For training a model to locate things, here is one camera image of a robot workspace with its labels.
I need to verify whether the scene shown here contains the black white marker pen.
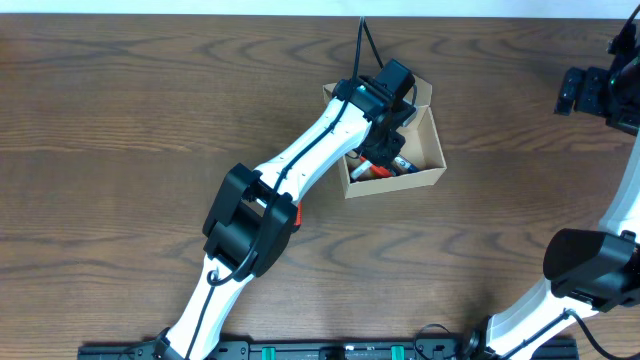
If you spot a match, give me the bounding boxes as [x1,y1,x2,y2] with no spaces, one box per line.
[350,163,370,181]

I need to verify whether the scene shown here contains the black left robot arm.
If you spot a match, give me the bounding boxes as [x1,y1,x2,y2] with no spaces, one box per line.
[153,60,416,359]

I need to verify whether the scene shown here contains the blue capped white marker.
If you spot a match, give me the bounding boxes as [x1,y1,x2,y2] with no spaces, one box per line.
[393,155,420,174]

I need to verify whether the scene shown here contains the red black utility knife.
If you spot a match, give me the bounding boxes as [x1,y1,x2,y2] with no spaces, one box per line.
[368,164,394,178]

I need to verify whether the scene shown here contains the orange utility knife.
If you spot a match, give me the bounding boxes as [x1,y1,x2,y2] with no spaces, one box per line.
[292,202,302,233]

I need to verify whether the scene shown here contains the cardboard box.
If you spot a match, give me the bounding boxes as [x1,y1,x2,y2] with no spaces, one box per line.
[337,75,447,199]

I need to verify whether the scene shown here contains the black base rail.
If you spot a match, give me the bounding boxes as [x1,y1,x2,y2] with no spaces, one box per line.
[77,335,580,360]

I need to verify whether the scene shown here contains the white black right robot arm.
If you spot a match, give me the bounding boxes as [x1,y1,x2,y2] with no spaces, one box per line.
[465,50,639,359]

